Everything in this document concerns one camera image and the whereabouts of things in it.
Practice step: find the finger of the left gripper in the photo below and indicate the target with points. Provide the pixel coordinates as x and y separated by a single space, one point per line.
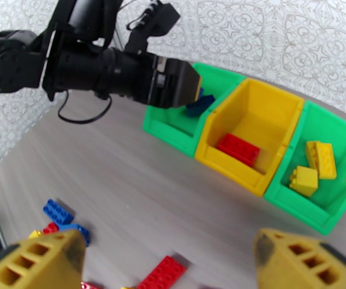
182 83

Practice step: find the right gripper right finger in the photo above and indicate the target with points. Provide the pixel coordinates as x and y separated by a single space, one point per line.
296 264

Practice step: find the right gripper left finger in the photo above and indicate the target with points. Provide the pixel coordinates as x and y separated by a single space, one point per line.
40 264

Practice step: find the blue lego brick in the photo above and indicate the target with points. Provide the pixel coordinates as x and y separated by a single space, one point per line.
200 107
79 231
57 211

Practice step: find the yellow lego brick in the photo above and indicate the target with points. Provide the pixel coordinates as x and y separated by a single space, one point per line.
305 181
311 152
36 234
326 161

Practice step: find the red lego brick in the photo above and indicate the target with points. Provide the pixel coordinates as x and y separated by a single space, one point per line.
239 148
51 228
162 273
88 286

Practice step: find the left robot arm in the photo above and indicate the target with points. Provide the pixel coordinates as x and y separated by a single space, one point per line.
85 17

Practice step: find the green plastic bin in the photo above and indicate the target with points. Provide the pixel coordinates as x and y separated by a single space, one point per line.
176 134
305 213

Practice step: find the yellow plastic bin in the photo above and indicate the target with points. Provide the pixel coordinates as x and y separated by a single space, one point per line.
236 173

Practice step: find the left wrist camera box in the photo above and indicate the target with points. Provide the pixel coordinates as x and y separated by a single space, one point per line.
161 17

